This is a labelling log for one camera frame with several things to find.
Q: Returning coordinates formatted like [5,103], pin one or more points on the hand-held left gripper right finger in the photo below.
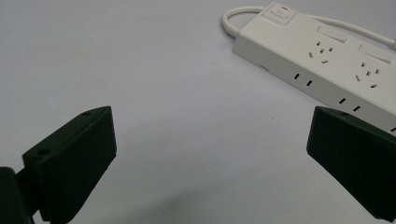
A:
[355,155]

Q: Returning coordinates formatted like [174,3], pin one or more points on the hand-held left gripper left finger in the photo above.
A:
[73,161]

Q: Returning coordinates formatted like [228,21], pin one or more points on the white power strip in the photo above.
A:
[314,59]

